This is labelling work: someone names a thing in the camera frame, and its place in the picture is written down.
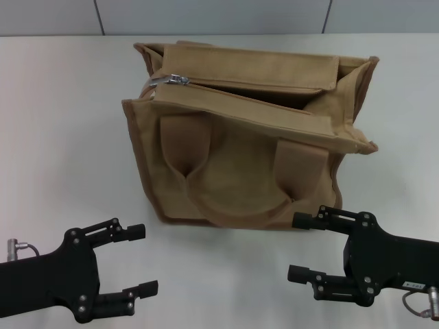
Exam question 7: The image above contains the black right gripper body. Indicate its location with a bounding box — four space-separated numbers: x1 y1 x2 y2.
344 211 439 306

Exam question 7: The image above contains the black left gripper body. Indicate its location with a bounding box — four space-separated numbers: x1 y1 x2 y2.
0 228 102 324

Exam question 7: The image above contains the khaki canvas food bag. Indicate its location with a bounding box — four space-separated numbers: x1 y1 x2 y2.
121 40 380 231

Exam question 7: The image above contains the silver metal zipper pull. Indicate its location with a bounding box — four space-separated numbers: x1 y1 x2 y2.
145 73 191 90

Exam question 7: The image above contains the left gripper cable with connectors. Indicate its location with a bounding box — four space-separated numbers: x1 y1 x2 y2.
6 237 42 262

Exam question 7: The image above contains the gripper cable with connectors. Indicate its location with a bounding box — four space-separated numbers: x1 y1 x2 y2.
401 288 439 316
6 237 42 262

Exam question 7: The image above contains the right gripper cable with connectors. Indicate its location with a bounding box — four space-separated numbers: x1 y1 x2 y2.
401 288 439 316

